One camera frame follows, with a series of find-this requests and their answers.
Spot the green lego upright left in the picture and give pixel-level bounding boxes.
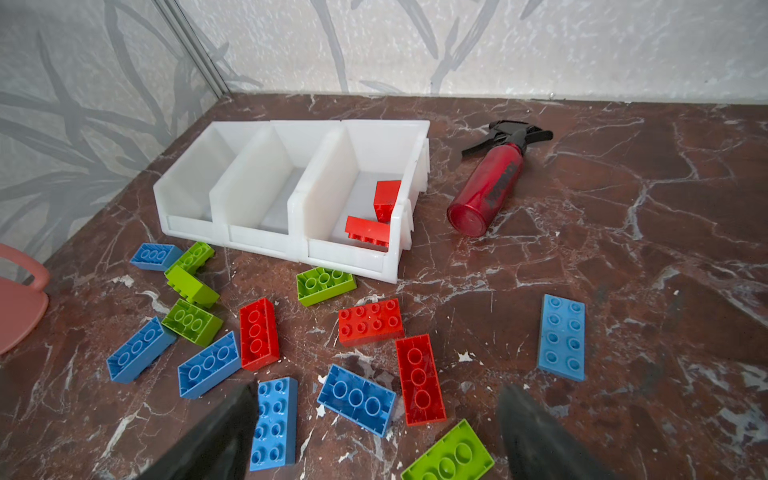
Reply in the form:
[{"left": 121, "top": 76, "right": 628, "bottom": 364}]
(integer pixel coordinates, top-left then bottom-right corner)
[{"left": 165, "top": 242, "right": 214, "bottom": 276}]

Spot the red lego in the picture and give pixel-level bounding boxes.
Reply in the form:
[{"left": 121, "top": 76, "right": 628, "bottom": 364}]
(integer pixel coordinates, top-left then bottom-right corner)
[
  {"left": 345, "top": 216, "right": 390, "bottom": 248},
  {"left": 395, "top": 334, "right": 447, "bottom": 426},
  {"left": 239, "top": 298, "right": 281, "bottom": 371}
]

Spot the pink watering can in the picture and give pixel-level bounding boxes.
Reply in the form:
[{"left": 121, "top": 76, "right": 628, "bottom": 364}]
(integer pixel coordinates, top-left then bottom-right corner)
[{"left": 1, "top": 244, "right": 50, "bottom": 354}]

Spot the green lego near bins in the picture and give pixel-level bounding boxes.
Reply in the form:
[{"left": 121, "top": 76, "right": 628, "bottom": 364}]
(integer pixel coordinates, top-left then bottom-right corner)
[{"left": 296, "top": 267, "right": 357, "bottom": 307}]

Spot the red spray bottle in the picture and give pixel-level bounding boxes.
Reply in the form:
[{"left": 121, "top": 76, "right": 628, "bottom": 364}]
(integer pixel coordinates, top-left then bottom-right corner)
[{"left": 447, "top": 120, "right": 554, "bottom": 238}]

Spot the blue lego studs up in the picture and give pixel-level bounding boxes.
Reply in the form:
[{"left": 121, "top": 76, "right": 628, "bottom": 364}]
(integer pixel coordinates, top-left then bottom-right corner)
[{"left": 249, "top": 377, "right": 298, "bottom": 471}]

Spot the light blue lego far right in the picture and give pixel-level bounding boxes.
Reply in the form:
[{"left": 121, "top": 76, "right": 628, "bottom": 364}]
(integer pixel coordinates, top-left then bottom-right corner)
[{"left": 537, "top": 294, "right": 586, "bottom": 382}]

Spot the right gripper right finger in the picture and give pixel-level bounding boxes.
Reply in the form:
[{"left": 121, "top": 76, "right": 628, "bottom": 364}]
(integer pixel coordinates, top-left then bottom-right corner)
[{"left": 497, "top": 384, "right": 617, "bottom": 479}]

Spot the blue lego hollow right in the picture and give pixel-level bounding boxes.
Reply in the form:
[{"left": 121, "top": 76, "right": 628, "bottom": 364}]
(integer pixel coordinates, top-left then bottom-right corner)
[{"left": 318, "top": 364, "right": 396, "bottom": 437}]

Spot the green lego right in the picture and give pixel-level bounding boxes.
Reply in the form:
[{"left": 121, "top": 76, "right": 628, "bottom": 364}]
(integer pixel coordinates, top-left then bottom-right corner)
[{"left": 401, "top": 419, "right": 495, "bottom": 480}]

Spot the blue lego far left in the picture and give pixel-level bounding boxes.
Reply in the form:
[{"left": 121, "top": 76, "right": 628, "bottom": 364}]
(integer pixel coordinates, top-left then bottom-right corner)
[{"left": 130, "top": 243, "right": 183, "bottom": 272}]

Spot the white middle bin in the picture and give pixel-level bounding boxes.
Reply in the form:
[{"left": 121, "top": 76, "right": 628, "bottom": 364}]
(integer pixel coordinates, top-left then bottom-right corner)
[{"left": 210, "top": 120, "right": 340, "bottom": 261}]

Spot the white bin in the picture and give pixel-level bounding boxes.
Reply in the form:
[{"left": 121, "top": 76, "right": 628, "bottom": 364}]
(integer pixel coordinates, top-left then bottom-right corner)
[
  {"left": 210, "top": 120, "right": 340, "bottom": 261},
  {"left": 153, "top": 121, "right": 268, "bottom": 245},
  {"left": 288, "top": 120, "right": 430, "bottom": 283}
]

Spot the white right bin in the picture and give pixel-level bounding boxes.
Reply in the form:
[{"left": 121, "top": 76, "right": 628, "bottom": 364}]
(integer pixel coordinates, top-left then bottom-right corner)
[{"left": 288, "top": 120, "right": 430, "bottom": 283}]

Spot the red lego studs up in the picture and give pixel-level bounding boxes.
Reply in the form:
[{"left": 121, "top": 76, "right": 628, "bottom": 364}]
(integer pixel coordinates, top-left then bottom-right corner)
[{"left": 338, "top": 299, "right": 405, "bottom": 347}]

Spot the white left bin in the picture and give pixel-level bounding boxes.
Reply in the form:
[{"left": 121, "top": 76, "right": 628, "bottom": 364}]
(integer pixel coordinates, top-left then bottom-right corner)
[{"left": 153, "top": 121, "right": 268, "bottom": 245}]

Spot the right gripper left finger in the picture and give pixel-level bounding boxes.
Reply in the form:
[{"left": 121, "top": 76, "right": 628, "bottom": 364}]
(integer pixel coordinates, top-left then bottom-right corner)
[{"left": 140, "top": 383, "right": 259, "bottom": 479}]

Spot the blue lego lower left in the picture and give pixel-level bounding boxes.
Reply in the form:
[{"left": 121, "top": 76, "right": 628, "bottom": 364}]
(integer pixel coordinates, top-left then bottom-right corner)
[{"left": 107, "top": 317, "right": 178, "bottom": 384}]

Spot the green lego on side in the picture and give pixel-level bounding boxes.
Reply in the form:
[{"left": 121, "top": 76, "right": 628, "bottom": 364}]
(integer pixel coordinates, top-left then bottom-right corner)
[{"left": 165, "top": 266, "right": 219, "bottom": 308}]

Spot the green lego hollow up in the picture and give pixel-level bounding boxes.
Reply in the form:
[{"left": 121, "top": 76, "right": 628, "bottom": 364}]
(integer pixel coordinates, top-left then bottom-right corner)
[{"left": 161, "top": 299, "right": 223, "bottom": 347}]

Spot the blue lego centre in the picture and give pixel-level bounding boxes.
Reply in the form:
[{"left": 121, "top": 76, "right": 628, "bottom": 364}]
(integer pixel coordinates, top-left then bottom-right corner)
[{"left": 178, "top": 332, "right": 242, "bottom": 399}]

